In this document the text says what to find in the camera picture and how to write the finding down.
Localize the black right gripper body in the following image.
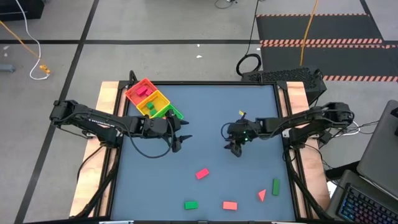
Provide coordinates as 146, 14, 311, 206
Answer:
226, 120, 259, 145

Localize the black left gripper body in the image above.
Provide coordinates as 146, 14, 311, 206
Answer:
162, 108, 183, 154

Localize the green plastic basket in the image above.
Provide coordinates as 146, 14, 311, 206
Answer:
154, 104, 185, 121

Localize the yellow plastic basket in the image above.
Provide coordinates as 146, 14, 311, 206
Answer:
136, 90, 171, 119

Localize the red plastic basket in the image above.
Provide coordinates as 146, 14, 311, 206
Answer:
125, 77, 159, 106

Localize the wooden side board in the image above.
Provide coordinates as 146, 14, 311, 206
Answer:
68, 81, 125, 218
285, 81, 331, 215

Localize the black power adapter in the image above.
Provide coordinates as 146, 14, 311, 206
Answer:
319, 130, 333, 144

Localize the white paper sheet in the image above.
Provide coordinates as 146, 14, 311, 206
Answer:
326, 180, 338, 197

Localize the black hazard-striped floor mat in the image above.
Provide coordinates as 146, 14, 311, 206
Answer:
255, 12, 398, 83

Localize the grey closed laptop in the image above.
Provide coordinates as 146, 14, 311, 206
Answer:
356, 99, 398, 200

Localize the black backlit keyboard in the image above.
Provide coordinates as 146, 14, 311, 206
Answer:
326, 169, 398, 224

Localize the black box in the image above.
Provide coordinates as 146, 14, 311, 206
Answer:
0, 0, 45, 22

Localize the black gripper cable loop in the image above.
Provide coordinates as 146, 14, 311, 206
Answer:
128, 124, 174, 160

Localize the black table frame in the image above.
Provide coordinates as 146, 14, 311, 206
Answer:
70, 70, 336, 224

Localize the black hanging cable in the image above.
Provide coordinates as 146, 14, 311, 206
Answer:
235, 0, 262, 77

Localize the yellow hanging cable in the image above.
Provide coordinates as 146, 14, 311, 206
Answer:
299, 0, 320, 67

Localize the yellow cable with plug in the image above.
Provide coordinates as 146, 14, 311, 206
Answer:
0, 20, 51, 75

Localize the white floor cable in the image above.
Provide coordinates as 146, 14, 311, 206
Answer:
14, 0, 50, 81

